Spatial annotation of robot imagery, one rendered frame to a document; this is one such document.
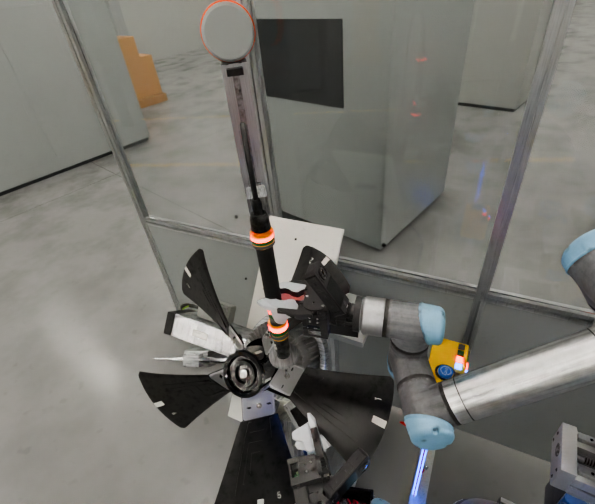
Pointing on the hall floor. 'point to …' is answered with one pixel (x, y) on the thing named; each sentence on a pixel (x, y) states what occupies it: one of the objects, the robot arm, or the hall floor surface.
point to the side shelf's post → (333, 354)
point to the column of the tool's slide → (240, 121)
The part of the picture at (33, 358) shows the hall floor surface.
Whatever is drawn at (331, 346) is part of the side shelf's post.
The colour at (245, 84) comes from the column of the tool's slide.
